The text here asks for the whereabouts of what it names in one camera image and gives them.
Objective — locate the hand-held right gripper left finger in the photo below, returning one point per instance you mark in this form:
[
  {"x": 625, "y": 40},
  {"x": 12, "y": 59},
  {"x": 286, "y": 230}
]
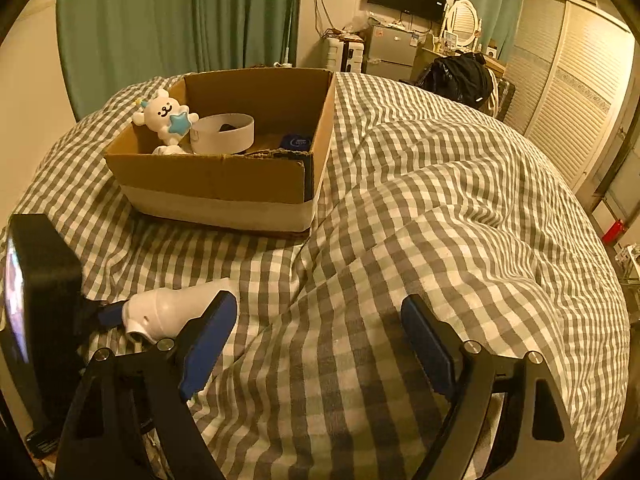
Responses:
[{"x": 210, "y": 350}]

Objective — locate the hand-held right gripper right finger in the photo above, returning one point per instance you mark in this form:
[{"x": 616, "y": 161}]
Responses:
[{"x": 430, "y": 355}]

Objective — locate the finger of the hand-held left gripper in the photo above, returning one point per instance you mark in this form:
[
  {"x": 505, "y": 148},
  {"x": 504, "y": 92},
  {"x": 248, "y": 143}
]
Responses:
[{"x": 111, "y": 316}]

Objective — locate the white plastic handheld device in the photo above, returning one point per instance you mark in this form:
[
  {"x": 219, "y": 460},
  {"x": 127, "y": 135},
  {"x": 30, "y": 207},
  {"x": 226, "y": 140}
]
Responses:
[{"x": 160, "y": 310}]

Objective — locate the cardboard box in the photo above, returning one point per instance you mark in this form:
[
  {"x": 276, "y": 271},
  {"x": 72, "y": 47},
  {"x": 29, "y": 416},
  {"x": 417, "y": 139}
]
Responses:
[{"x": 215, "y": 200}]

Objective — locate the grey checkered blanket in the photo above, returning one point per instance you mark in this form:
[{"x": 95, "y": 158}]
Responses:
[{"x": 400, "y": 210}]

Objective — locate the white bear toy blue star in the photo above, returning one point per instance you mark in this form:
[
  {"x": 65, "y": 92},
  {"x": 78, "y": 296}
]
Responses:
[{"x": 162, "y": 110}]

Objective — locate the red fire extinguisher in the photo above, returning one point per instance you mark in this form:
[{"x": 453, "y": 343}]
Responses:
[{"x": 614, "y": 232}]

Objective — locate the dark blue round pouch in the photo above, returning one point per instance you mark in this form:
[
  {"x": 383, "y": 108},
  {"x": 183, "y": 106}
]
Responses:
[{"x": 296, "y": 142}]

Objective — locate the dark suitcase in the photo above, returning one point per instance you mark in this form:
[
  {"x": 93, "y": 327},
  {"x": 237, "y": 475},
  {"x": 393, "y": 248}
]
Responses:
[{"x": 505, "y": 97}]

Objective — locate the black jacket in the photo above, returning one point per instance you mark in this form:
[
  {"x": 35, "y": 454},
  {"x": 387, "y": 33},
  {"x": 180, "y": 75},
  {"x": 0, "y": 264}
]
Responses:
[{"x": 460, "y": 77}]

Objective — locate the wooden dressing table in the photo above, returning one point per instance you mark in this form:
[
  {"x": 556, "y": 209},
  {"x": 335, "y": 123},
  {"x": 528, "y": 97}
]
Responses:
[{"x": 495, "y": 64}]

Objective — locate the white louvered wardrobe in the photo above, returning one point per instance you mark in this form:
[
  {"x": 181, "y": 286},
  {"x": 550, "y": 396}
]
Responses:
[{"x": 570, "y": 85}]

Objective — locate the silver mini fridge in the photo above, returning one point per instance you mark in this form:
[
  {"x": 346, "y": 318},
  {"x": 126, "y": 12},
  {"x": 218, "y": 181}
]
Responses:
[{"x": 390, "y": 52}]

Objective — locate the white suitcase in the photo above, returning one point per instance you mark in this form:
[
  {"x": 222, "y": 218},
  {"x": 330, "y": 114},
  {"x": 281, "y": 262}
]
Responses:
[{"x": 345, "y": 55}]

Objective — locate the white oval mirror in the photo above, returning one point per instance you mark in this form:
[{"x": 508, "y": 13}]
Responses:
[{"x": 462, "y": 22}]

